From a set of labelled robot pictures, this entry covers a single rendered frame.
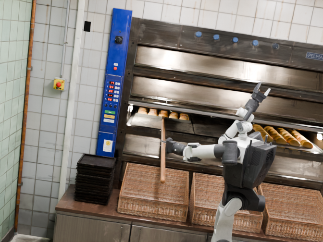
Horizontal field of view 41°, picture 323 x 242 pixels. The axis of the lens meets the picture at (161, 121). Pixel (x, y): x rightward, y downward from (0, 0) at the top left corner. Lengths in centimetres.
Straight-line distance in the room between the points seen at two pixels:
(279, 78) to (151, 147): 125
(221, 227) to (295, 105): 136
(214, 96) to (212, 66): 26
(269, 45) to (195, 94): 74
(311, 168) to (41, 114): 243
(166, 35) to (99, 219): 160
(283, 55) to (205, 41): 66
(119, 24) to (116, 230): 167
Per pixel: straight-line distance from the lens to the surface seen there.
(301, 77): 384
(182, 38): 366
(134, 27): 366
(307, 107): 390
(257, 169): 281
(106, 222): 346
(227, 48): 369
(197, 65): 366
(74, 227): 353
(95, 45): 370
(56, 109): 384
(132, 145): 379
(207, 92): 371
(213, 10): 367
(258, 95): 319
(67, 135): 385
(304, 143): 414
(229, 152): 269
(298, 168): 400
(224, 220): 301
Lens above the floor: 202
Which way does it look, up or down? 12 degrees down
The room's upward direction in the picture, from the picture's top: 9 degrees clockwise
